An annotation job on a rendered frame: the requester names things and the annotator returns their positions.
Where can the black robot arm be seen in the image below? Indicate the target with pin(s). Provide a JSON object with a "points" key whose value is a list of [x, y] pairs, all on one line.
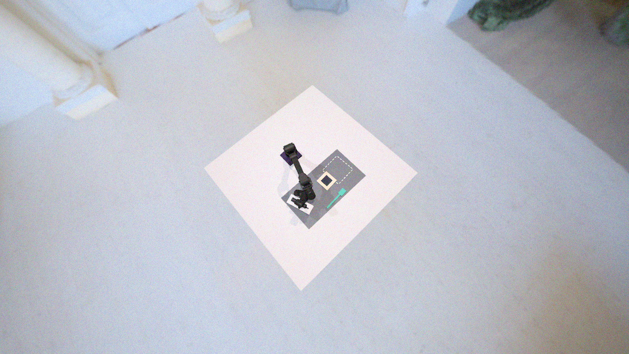
{"points": [[291, 152]]}

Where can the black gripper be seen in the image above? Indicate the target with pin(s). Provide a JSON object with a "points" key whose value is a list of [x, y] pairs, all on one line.
{"points": [[300, 202]]}

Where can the turquoise small trowel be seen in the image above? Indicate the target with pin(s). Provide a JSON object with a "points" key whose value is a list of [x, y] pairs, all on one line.
{"points": [[341, 192]]}

